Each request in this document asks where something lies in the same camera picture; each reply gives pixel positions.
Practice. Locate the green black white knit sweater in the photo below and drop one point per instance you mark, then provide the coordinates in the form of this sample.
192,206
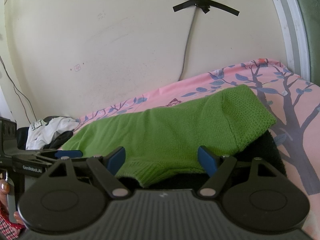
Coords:
163,141

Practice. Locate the black tape cross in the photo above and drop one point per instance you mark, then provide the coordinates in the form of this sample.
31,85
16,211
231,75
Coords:
205,5

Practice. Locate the pink floral bed sheet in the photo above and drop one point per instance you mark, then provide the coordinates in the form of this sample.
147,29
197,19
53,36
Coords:
292,100

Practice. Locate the white window frame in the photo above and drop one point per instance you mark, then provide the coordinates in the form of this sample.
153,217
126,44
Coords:
299,21

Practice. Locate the red patterned sleeve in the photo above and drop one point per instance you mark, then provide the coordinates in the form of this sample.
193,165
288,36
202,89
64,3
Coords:
8,229

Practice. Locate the person's left hand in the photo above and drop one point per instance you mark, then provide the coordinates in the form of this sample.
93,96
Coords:
9,211

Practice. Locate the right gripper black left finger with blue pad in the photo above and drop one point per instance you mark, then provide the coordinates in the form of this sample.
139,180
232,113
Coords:
104,169

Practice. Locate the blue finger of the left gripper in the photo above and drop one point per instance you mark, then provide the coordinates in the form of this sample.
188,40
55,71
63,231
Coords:
70,154

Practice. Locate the white patterned pillow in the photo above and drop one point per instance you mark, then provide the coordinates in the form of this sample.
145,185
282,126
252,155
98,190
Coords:
47,133

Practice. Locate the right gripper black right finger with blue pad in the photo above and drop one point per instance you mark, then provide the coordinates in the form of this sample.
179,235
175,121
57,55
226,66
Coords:
218,169

